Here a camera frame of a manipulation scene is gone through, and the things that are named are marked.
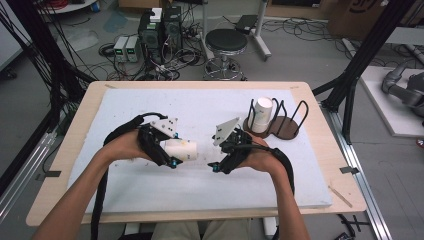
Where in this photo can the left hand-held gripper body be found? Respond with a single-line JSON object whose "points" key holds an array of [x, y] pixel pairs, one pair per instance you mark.
{"points": [[151, 141]]}

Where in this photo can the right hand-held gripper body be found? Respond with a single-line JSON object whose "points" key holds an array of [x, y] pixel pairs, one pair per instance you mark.
{"points": [[240, 146]]}

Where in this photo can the white paper cup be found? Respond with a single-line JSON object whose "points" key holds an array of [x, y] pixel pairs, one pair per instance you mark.
{"points": [[183, 150]]}

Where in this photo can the stack of white cups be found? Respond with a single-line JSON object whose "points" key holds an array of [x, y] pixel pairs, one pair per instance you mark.
{"points": [[261, 113]]}

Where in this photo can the person's left hand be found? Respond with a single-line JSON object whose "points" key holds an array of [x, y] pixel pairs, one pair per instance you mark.
{"points": [[128, 146]]}

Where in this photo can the person's right hand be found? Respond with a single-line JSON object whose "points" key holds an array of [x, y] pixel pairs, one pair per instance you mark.
{"points": [[265, 160]]}

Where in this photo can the person's legs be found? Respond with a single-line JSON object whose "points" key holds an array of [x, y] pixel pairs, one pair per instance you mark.
{"points": [[200, 231]]}

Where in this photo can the grey power supply unit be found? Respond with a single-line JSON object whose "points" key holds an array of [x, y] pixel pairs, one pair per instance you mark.
{"points": [[120, 48], [133, 48]]}

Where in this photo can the black computer tower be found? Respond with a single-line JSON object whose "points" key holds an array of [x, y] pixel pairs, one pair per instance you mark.
{"points": [[150, 38], [173, 30]]}

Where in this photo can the black tape piece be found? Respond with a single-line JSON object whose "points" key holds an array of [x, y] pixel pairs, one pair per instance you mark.
{"points": [[50, 174], [349, 170]]}

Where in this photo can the black round stool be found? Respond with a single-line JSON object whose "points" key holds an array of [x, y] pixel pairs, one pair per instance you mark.
{"points": [[226, 40]]}

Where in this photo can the thin wooden stick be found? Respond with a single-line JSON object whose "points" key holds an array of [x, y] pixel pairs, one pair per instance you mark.
{"points": [[340, 196]]}

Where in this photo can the black flat device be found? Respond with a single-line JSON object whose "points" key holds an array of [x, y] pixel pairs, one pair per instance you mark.
{"points": [[246, 23]]}

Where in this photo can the white platform board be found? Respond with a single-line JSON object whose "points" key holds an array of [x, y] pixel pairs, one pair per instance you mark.
{"points": [[383, 113]]}

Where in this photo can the brown cardboard box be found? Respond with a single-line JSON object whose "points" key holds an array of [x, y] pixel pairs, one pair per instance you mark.
{"points": [[356, 20]]}

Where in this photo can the aluminium rail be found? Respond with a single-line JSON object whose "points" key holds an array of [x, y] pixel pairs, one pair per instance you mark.
{"points": [[363, 180], [23, 176]]}

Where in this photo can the black frame post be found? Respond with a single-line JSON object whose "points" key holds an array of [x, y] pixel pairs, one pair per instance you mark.
{"points": [[36, 50], [370, 46]]}

